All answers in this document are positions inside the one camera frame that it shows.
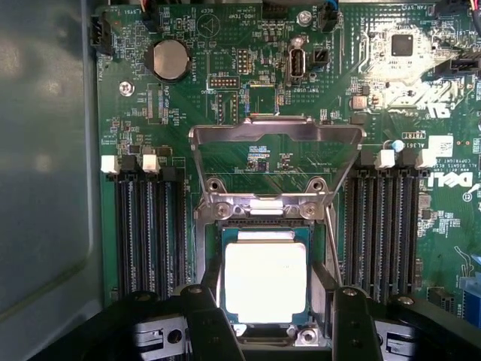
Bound black RAM slot white latch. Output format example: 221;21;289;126
362;149;395;298
398;148;437;293
100;154;132;298
141;153;167;298

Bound metal CPU socket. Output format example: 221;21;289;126
192;190;340;349

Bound silver metal socket cover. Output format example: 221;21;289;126
187;115;368;221

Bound blue plastic connector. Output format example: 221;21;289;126
458;273;481;319

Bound white label sticker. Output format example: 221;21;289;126
427;135;455;154

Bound grey metal PC case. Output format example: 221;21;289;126
0;0;104;361

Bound green Dell motherboard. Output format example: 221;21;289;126
92;0;481;361

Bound internal USB port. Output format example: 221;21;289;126
286;46;308;82

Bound silver coin cell battery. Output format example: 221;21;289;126
144;38;189;83

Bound small black square connector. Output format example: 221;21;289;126
311;48;330;69

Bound black wide header connector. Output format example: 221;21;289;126
449;58;481;73

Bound black square chipset chip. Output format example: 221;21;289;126
390;33;415;57

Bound black plugged fan connector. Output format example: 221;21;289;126
317;6;336;34

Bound black fan header connector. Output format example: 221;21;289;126
89;14;114;56

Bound silver wire locking lever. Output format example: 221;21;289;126
324;206;344;287

